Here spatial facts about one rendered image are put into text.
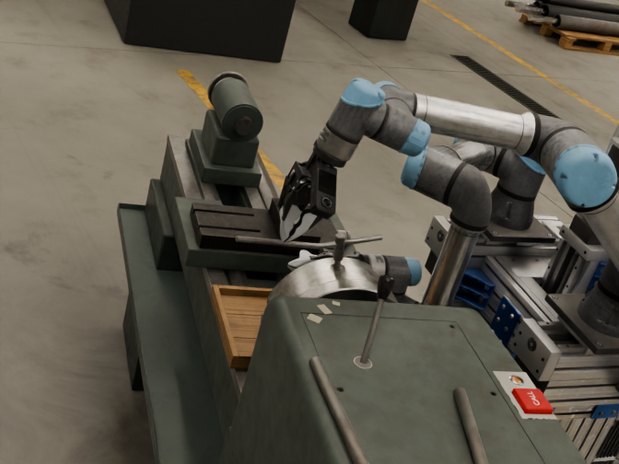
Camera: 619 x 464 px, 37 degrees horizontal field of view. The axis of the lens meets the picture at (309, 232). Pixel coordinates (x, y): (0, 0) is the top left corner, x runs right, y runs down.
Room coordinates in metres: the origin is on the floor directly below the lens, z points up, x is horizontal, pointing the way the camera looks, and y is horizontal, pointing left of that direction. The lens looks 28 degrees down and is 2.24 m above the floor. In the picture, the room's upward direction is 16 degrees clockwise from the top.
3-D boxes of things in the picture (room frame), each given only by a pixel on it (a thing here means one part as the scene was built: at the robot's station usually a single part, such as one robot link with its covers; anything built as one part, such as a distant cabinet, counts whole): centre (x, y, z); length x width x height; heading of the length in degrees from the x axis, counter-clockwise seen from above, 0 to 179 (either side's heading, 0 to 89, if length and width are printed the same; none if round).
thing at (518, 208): (2.44, -0.54, 1.21); 0.15 x 0.15 x 0.10
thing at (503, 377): (1.45, -0.48, 1.23); 0.13 x 0.08 x 0.06; 23
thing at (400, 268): (2.10, -0.25, 1.07); 0.11 x 0.08 x 0.09; 113
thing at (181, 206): (2.40, 0.12, 0.89); 0.53 x 0.30 x 0.06; 113
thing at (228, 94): (2.86, 0.35, 1.01); 0.30 x 0.20 x 0.29; 23
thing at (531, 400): (1.43, -0.49, 1.26); 0.06 x 0.06 x 0.02; 23
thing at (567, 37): (10.38, -2.31, 0.07); 1.24 x 0.86 x 0.14; 123
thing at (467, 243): (2.05, -0.37, 1.18); 0.12 x 0.11 x 0.49; 158
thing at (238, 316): (1.98, -0.02, 0.88); 0.36 x 0.30 x 0.04; 113
